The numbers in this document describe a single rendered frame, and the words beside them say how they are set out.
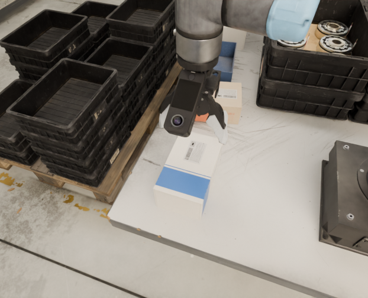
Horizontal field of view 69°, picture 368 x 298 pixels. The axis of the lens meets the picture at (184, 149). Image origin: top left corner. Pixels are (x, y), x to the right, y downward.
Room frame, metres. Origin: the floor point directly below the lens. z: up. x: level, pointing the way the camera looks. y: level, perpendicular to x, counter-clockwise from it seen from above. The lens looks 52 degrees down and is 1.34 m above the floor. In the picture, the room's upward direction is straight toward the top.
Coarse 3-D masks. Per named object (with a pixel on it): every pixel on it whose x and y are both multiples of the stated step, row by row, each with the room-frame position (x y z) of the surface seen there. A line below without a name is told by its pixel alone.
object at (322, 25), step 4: (324, 20) 0.97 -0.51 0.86; (328, 20) 0.97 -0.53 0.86; (332, 20) 0.97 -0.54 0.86; (320, 24) 0.94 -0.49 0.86; (324, 24) 0.94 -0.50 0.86; (340, 24) 0.95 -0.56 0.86; (344, 24) 0.94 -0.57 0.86; (320, 28) 0.92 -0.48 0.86; (324, 28) 0.92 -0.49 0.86; (328, 28) 0.91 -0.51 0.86; (344, 28) 0.92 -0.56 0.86; (324, 32) 0.90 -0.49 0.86; (328, 32) 0.89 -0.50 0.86; (332, 32) 0.90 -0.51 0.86; (336, 32) 0.89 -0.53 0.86; (340, 32) 0.90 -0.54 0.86; (344, 32) 0.89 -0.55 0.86
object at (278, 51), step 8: (352, 0) 0.99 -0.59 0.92; (360, 0) 0.98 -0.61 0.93; (272, 40) 0.72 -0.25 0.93; (272, 48) 0.68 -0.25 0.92; (280, 48) 0.68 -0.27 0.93; (288, 48) 0.68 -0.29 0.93; (296, 48) 0.68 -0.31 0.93; (280, 56) 0.67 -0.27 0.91; (288, 56) 0.67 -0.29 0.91; (296, 56) 0.66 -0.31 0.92; (304, 56) 0.66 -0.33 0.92; (312, 56) 0.65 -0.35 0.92; (320, 56) 0.65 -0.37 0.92; (328, 56) 0.64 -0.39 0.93; (336, 56) 0.64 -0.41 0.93; (344, 56) 0.64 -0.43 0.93; (352, 56) 0.64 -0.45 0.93; (336, 64) 0.64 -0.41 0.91; (344, 64) 0.63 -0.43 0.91; (352, 64) 0.63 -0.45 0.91; (360, 64) 0.62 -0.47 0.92
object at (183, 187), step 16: (176, 144) 0.45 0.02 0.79; (192, 144) 0.45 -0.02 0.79; (208, 144) 0.45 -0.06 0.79; (176, 160) 0.40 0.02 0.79; (192, 160) 0.40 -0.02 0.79; (208, 160) 0.40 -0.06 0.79; (160, 176) 0.35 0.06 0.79; (176, 176) 0.35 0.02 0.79; (192, 176) 0.35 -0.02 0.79; (208, 176) 0.35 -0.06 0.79; (160, 192) 0.31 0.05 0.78; (176, 192) 0.31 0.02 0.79; (192, 192) 0.31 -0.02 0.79; (208, 192) 0.34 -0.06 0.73; (176, 208) 0.30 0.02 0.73; (192, 208) 0.28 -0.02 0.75
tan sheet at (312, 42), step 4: (312, 24) 1.01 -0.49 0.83; (316, 24) 1.01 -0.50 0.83; (312, 28) 0.98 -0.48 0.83; (308, 32) 0.95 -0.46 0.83; (312, 32) 0.95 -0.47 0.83; (312, 36) 0.92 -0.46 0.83; (308, 40) 0.89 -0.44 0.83; (312, 40) 0.89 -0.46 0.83; (316, 40) 0.89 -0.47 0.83; (308, 44) 0.87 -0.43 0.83; (312, 44) 0.87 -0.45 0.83; (316, 44) 0.87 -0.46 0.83; (304, 48) 0.84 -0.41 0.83; (308, 48) 0.84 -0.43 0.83; (312, 48) 0.84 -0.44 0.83
